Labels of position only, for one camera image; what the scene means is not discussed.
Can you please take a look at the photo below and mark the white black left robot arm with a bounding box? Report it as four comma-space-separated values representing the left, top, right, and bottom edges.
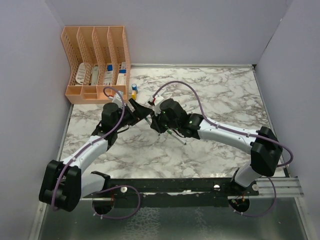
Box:
38, 99, 153, 212

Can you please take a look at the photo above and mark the dark green cap marker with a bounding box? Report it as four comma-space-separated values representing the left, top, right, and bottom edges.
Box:
166, 130, 187, 146

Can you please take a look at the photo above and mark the black metal base rail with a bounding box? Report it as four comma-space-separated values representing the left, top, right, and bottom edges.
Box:
49, 162, 261, 208

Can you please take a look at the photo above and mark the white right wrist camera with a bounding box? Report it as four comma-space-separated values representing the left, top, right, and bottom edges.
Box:
147, 94, 169, 116

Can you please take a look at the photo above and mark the yellow small box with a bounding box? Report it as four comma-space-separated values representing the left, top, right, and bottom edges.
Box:
131, 90, 137, 100

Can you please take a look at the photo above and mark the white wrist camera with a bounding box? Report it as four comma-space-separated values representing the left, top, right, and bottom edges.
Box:
111, 91, 124, 108
147, 94, 169, 116

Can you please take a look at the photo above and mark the white device in organizer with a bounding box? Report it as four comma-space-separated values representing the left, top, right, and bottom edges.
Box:
90, 65, 99, 86

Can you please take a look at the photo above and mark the red white box in organizer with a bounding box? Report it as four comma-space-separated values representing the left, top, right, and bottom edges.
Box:
116, 62, 127, 85

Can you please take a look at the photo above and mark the peach plastic file organizer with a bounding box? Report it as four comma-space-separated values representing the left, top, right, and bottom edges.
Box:
61, 26, 131, 105

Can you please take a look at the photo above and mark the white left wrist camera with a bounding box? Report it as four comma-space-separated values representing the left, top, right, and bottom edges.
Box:
111, 91, 124, 108

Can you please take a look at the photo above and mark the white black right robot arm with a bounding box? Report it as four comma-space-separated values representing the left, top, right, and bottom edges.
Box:
150, 98, 283, 196

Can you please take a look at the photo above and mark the green cap marker pen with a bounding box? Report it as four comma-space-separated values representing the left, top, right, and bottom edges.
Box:
144, 117, 152, 128

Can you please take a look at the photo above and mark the white paper card in organizer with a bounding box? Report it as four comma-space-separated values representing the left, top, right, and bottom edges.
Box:
75, 62, 86, 86

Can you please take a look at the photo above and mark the blue white box in organizer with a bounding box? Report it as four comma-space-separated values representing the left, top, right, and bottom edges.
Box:
102, 64, 113, 86

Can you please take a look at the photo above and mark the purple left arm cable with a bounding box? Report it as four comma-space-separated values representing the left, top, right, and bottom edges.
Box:
49, 86, 142, 221

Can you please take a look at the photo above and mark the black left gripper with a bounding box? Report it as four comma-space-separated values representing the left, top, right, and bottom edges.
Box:
113, 98, 153, 131

